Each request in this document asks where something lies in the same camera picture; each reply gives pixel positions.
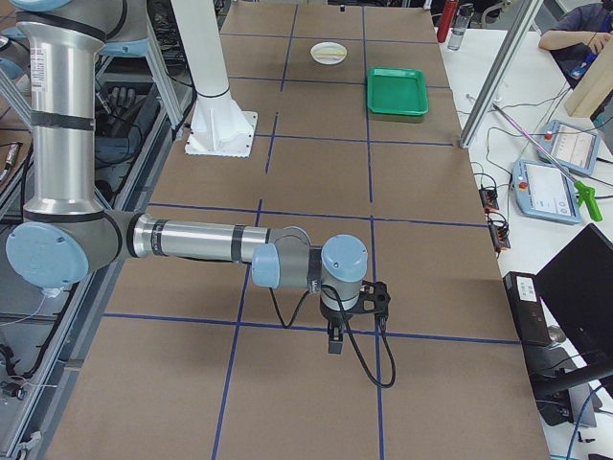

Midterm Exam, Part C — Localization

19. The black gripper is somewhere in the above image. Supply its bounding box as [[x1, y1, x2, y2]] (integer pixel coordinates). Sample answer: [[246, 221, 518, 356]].
[[320, 301, 357, 355]]

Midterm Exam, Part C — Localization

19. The wooden board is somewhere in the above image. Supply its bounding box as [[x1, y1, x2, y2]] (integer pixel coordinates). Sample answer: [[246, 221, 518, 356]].
[[564, 34, 612, 118]]

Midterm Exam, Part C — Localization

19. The person in blue shirt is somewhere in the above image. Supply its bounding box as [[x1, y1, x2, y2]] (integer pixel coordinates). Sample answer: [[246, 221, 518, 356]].
[[538, 1, 612, 88]]

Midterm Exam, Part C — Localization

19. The clear water bottle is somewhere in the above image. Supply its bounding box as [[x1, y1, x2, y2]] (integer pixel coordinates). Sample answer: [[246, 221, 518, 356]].
[[447, 3, 474, 51]]

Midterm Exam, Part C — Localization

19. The aluminium frame post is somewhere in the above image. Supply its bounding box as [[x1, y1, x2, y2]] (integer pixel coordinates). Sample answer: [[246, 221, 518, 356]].
[[459, 0, 543, 149]]

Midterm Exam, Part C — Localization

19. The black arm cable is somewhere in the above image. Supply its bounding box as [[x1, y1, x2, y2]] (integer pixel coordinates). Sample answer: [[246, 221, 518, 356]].
[[267, 282, 397, 389]]

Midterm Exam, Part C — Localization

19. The near teach pendant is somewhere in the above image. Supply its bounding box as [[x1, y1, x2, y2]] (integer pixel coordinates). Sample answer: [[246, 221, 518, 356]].
[[511, 159, 582, 225]]

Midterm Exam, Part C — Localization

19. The red water bottle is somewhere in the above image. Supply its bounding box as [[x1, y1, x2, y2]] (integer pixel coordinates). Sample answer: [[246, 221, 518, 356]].
[[437, 0, 458, 43]]

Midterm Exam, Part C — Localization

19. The white round plate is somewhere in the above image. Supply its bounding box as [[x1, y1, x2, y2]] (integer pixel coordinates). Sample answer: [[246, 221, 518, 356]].
[[310, 41, 348, 65]]

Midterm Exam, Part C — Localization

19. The orange black connector hub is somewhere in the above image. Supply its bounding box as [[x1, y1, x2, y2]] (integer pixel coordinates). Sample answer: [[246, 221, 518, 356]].
[[488, 220, 511, 253], [478, 187, 499, 212]]

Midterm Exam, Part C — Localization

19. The black computer box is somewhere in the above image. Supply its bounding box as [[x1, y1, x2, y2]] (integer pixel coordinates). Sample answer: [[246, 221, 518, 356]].
[[503, 271, 551, 347]]

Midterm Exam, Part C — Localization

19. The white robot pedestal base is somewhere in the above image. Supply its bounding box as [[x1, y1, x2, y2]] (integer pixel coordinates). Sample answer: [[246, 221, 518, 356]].
[[171, 0, 258, 158]]

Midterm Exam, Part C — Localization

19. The green handled reacher grabber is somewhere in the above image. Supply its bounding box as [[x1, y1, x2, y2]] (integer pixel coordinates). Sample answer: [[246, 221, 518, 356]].
[[492, 103, 603, 221]]

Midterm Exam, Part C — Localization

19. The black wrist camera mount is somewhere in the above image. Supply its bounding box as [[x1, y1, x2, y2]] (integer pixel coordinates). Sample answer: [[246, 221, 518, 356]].
[[350, 280, 391, 320]]

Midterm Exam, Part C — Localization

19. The green plastic tray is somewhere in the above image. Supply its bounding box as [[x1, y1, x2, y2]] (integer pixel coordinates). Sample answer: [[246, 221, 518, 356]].
[[367, 67, 429, 117]]

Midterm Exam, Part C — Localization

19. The far teach pendant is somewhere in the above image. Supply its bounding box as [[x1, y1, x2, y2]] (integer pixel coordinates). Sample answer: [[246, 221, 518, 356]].
[[535, 120, 601, 176]]

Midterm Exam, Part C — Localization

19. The black laptop monitor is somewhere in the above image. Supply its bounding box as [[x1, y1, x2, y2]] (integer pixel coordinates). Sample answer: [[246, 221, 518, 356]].
[[535, 223, 612, 357]]

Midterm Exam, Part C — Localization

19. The teach pendant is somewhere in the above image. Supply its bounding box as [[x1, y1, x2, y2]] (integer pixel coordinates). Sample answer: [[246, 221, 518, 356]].
[[511, 159, 582, 225], [535, 120, 601, 176]]

